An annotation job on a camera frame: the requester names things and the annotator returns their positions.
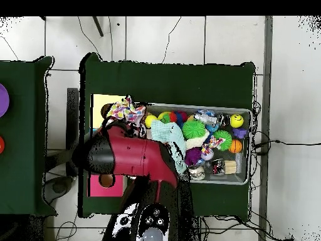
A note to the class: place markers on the wooden box with three holes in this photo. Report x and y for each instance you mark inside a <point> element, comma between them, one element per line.
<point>110,190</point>

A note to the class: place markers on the black and red can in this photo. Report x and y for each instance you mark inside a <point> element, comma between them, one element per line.
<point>218,167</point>

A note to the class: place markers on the small wooden block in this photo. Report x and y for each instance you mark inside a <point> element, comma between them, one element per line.
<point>230,167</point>

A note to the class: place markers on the silver mesh bin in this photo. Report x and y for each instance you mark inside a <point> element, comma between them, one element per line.
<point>225,178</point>

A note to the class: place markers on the yellow smiley ball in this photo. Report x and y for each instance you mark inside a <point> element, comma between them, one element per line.
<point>236,121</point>

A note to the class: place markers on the silver robot toy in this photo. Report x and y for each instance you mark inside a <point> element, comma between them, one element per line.
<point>205,118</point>

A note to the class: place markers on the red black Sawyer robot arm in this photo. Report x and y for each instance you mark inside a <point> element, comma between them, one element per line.
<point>135,155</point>

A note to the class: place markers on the small green spiky ball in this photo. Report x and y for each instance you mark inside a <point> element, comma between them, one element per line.
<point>224,139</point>

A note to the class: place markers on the large polka dot cloth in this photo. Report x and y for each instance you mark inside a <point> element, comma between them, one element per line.
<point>123,110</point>

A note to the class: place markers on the large green spiky ball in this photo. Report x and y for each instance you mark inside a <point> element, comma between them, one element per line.
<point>193,129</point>

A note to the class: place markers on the orange basketball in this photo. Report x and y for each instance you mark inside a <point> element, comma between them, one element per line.
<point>235,146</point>

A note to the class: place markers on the colourful patterned cloth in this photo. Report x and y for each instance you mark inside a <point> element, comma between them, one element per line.
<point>213,143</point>

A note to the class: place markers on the red ball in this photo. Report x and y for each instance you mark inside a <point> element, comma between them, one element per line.
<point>1,145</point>

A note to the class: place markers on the black tripod leg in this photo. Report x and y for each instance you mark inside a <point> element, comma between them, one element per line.
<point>98,27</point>

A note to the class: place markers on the black stand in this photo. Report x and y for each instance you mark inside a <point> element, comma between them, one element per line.
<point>72,113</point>

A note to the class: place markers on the purple plate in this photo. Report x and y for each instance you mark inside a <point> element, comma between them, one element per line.
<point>3,100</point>

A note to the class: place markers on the mint green cloth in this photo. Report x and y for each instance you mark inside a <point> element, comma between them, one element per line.
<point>165,131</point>

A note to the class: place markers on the yellow tennis ball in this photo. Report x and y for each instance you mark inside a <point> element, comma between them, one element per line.
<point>150,121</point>

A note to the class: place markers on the dark green tablecloth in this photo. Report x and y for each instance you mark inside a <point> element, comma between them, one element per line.
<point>170,82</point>
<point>22,150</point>

